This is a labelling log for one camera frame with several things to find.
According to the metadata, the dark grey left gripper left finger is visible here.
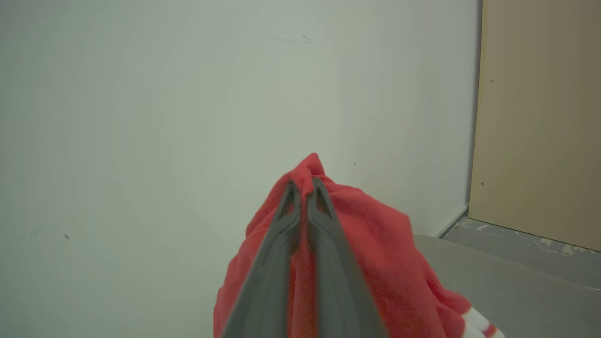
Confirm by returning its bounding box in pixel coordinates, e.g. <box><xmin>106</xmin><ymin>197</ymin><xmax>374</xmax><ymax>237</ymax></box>
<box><xmin>221</xmin><ymin>181</ymin><xmax>301</xmax><ymax>338</ymax></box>

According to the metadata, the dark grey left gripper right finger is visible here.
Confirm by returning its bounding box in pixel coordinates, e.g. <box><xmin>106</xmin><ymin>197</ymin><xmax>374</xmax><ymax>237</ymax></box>
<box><xmin>308</xmin><ymin>177</ymin><xmax>388</xmax><ymax>338</ymax></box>

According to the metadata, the red Bulls basketball jersey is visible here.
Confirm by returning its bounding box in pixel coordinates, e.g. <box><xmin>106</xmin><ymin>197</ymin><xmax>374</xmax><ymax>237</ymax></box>
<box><xmin>213</xmin><ymin>153</ymin><xmax>506</xmax><ymax>338</ymax></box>

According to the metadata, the beige wooden door panel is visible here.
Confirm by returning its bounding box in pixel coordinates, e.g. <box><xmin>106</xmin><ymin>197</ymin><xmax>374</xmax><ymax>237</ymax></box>
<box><xmin>468</xmin><ymin>0</ymin><xmax>601</xmax><ymax>252</ymax></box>

